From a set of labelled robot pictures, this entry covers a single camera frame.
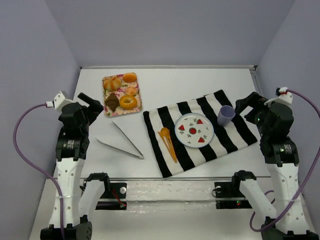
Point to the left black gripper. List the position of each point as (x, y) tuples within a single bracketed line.
[(91, 110)]

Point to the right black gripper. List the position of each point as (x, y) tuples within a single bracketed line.
[(251, 107)]

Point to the metal tongs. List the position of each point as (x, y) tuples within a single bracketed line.
[(119, 141)]

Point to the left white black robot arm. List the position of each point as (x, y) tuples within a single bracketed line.
[(73, 205)]

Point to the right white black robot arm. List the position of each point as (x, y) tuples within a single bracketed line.
[(284, 217)]

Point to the round scored bread roll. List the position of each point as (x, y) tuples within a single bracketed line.
[(112, 83)]

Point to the chocolate croissant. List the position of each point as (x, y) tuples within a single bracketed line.
[(112, 102)]

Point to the purple plastic cup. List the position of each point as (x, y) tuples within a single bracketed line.
[(225, 115)]

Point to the floral tray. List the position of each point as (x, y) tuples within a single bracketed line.
[(119, 93)]

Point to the small glazed bun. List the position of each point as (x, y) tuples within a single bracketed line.
[(131, 91)]

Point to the orange bun top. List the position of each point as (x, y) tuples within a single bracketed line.
[(129, 77)]

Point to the watermelon pattern plate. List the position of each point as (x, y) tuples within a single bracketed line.
[(194, 130)]

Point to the orange plastic spoon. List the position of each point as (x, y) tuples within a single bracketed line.
[(166, 133)]

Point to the orange plastic fork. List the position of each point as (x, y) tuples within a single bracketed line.
[(168, 147)]

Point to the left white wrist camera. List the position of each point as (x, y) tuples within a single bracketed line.
[(59, 101)]

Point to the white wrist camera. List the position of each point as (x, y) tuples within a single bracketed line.
[(283, 96), (59, 101)]

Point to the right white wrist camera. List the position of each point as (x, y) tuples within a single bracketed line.
[(283, 96)]

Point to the golden ring donut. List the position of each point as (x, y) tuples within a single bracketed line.
[(128, 102)]

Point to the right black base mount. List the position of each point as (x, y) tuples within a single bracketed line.
[(229, 198)]

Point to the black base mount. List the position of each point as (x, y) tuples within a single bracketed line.
[(115, 198), (229, 198)]

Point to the metal rail bar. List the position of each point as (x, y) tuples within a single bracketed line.
[(203, 178)]

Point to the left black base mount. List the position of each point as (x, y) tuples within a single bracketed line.
[(115, 198)]

